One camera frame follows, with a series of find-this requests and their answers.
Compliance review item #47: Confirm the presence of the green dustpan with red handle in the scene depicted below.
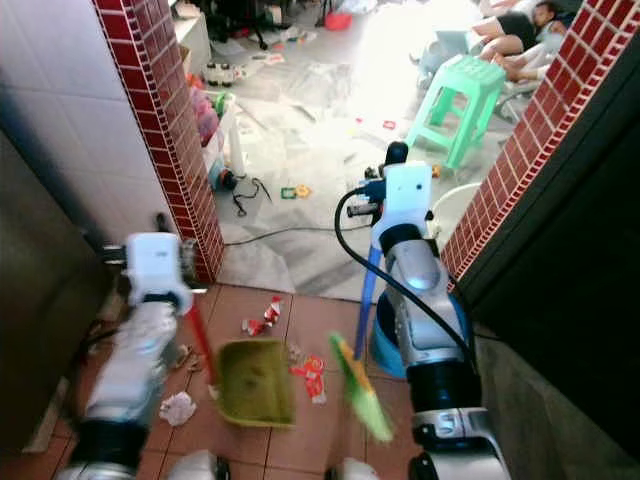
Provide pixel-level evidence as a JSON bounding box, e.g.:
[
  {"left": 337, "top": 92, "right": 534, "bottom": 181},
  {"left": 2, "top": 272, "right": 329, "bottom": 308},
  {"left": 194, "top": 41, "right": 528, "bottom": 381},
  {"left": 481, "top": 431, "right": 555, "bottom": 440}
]
[{"left": 184, "top": 303, "right": 298, "bottom": 429}]

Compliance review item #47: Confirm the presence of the green broom with blue handle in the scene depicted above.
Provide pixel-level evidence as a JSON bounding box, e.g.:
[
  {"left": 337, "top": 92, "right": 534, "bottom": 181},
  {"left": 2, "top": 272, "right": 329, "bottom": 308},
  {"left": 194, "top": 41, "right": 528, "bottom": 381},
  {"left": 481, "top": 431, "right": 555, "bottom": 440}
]
[{"left": 327, "top": 240, "right": 396, "bottom": 444}]

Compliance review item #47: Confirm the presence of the dark metal cabinet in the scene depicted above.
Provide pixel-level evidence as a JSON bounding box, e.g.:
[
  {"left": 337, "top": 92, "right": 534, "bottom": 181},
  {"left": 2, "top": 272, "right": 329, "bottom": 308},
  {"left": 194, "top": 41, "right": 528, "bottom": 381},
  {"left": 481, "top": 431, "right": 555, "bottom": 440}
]
[{"left": 0, "top": 128, "right": 118, "bottom": 453}]

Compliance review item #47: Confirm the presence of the white round basin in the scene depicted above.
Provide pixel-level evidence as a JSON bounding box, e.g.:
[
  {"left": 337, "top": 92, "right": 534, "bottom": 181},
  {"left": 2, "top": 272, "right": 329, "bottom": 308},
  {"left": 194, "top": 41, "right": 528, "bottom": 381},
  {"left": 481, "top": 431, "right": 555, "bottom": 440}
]
[{"left": 431, "top": 181, "right": 483, "bottom": 247}]

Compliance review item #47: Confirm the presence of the green plastic stool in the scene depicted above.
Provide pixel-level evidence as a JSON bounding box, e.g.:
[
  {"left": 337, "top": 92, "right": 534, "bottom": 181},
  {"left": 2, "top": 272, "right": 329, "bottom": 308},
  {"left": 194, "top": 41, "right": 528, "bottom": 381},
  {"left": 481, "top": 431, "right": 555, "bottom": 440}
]
[{"left": 404, "top": 54, "right": 507, "bottom": 170}]

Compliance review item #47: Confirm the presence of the crumpled red white wrapper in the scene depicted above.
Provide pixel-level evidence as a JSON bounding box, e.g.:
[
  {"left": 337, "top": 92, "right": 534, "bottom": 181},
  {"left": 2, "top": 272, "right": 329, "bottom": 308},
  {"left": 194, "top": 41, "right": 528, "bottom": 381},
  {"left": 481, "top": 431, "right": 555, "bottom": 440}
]
[{"left": 241, "top": 296, "right": 284, "bottom": 337}]

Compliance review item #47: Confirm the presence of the red plastic basin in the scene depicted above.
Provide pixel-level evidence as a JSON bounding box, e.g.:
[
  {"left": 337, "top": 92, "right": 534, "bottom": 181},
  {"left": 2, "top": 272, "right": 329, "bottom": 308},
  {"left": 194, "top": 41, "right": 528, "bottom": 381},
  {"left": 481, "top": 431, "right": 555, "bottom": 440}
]
[{"left": 322, "top": 9, "right": 354, "bottom": 32}]

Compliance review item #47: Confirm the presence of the blue plastic bucket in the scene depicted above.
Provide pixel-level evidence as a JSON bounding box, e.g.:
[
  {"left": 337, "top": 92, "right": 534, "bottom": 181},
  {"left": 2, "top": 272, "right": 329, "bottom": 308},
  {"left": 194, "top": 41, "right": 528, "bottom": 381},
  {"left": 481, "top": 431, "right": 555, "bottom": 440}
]
[{"left": 371, "top": 288, "right": 473, "bottom": 380}]

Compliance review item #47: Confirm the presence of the crumpled white paper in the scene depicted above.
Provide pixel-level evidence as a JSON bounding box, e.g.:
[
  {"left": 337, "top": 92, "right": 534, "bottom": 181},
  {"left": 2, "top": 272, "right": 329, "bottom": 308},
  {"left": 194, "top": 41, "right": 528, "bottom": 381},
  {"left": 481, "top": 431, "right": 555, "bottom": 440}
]
[{"left": 159, "top": 391, "right": 198, "bottom": 429}]

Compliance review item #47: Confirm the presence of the person lying down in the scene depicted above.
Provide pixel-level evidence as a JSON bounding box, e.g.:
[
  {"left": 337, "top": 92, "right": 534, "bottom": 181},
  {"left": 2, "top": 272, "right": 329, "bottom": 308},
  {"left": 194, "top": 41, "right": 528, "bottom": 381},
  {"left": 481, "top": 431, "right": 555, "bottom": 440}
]
[{"left": 468, "top": 0, "right": 573, "bottom": 83}]

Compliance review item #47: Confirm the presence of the flat red snack wrapper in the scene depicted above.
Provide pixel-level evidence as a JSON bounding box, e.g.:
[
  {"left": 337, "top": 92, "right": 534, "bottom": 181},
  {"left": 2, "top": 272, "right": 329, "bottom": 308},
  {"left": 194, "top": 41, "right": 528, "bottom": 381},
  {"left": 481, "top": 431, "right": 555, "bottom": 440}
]
[{"left": 289, "top": 354, "right": 327, "bottom": 404}]

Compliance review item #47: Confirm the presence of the black office chair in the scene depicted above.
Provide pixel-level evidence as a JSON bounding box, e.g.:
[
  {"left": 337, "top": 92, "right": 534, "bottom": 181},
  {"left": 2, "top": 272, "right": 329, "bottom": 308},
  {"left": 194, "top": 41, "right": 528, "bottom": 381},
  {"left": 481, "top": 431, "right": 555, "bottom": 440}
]
[{"left": 198, "top": 0, "right": 303, "bottom": 49}]

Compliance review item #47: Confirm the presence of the silver robot left leg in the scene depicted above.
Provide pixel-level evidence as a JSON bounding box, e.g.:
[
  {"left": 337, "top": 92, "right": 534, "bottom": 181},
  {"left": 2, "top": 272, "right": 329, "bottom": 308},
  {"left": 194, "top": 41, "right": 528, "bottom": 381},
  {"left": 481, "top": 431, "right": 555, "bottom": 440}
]
[{"left": 159, "top": 449, "right": 232, "bottom": 480}]

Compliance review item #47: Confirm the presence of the silver robot leg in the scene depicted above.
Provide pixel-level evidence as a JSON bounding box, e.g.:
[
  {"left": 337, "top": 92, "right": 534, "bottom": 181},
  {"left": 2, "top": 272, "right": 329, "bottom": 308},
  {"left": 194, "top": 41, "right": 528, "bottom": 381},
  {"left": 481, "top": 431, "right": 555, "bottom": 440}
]
[
  {"left": 324, "top": 457, "right": 384, "bottom": 480},
  {"left": 159, "top": 449, "right": 232, "bottom": 480}
]

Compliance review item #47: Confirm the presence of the silver robot right leg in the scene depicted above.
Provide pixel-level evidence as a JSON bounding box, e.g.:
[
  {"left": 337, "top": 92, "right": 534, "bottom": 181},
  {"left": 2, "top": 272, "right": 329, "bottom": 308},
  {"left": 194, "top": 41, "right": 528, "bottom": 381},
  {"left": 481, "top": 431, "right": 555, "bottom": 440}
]
[{"left": 324, "top": 457, "right": 384, "bottom": 480}]

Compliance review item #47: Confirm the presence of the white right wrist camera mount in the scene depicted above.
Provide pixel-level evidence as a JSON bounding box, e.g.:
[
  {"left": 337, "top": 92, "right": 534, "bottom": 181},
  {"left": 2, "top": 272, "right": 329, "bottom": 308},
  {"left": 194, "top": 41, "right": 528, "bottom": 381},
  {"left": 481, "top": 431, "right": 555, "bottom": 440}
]
[{"left": 380, "top": 161, "right": 434, "bottom": 227}]

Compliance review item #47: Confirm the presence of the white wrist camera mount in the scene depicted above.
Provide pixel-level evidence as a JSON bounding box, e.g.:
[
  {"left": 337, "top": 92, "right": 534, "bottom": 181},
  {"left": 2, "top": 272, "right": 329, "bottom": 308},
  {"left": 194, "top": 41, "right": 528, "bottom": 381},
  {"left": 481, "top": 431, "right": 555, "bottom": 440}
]
[
  {"left": 380, "top": 161, "right": 434, "bottom": 227},
  {"left": 124, "top": 232, "right": 193, "bottom": 313}
]

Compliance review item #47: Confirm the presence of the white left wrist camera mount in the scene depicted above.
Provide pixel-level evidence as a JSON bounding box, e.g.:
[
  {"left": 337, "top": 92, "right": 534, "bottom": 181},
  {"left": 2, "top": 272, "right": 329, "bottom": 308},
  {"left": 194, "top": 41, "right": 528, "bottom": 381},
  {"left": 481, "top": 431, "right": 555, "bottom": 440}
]
[{"left": 124, "top": 232, "right": 193, "bottom": 313}]

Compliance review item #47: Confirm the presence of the coiled black cord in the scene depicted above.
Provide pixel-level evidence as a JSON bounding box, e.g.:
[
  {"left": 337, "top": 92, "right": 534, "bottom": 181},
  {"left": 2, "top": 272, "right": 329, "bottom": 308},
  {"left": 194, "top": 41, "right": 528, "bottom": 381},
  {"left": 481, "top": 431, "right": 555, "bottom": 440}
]
[{"left": 210, "top": 165, "right": 273, "bottom": 218}]

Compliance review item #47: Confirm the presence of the long black floor cable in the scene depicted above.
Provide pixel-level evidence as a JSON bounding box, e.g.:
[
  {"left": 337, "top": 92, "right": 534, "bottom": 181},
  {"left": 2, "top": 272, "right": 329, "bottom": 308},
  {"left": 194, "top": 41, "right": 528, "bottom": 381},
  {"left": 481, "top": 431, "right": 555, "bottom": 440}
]
[{"left": 224, "top": 222, "right": 349, "bottom": 247}]

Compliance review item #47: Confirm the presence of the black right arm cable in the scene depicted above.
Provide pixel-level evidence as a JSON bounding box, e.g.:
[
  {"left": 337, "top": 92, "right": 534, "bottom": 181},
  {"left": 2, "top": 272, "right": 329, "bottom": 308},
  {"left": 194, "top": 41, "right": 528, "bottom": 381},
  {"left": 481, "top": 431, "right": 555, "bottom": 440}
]
[{"left": 334, "top": 186, "right": 478, "bottom": 363}]

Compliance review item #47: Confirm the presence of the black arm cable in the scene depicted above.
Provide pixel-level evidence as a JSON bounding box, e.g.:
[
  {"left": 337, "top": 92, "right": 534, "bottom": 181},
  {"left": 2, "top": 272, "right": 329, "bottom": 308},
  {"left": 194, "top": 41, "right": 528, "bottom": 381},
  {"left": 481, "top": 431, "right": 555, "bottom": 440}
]
[
  {"left": 334, "top": 186, "right": 478, "bottom": 363},
  {"left": 58, "top": 328, "right": 123, "bottom": 423}
]

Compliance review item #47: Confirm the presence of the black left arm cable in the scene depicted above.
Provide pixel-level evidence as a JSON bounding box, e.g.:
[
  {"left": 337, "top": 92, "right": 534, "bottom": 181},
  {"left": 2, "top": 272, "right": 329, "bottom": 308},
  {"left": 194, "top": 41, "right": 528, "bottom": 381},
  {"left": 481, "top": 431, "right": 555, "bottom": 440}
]
[{"left": 58, "top": 328, "right": 123, "bottom": 423}]

